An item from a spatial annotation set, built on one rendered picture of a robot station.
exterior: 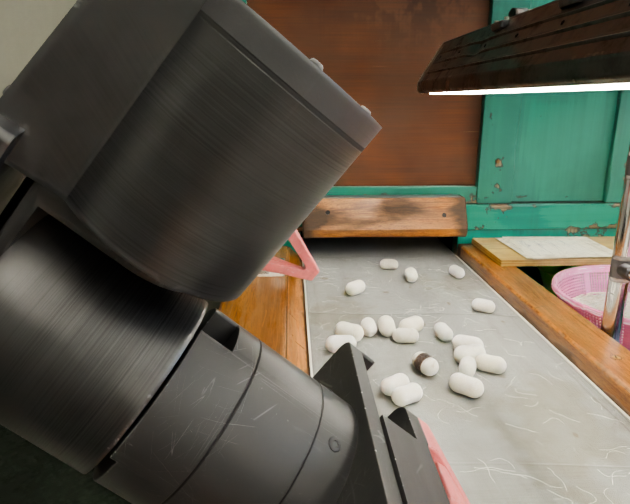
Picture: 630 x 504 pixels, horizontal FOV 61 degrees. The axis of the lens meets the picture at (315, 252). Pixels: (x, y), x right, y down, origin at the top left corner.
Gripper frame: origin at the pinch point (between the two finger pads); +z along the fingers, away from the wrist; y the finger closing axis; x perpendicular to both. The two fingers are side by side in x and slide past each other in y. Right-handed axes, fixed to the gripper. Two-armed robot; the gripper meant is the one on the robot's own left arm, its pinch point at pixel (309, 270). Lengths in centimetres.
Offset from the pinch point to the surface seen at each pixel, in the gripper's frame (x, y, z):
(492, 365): -4.4, -1.4, 22.1
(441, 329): -2.7, 7.4, 19.4
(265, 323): 10.5, 8.4, 2.0
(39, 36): 21, 125, -82
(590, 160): -40, 46, 38
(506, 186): -26, 45, 29
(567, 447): -4.7, -14.2, 24.4
